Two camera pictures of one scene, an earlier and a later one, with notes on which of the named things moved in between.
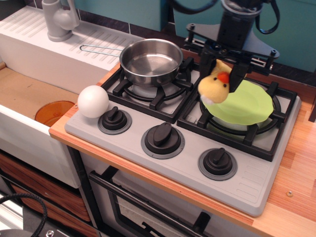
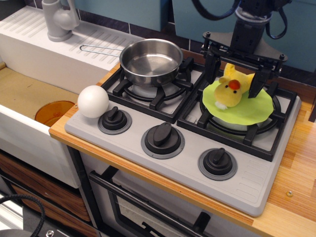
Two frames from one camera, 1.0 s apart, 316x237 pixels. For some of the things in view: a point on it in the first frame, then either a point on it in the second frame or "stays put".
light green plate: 250,102 stays put
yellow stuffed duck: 214,87 -> 228,91
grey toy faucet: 60,22 stays put
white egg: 93,101 stays put
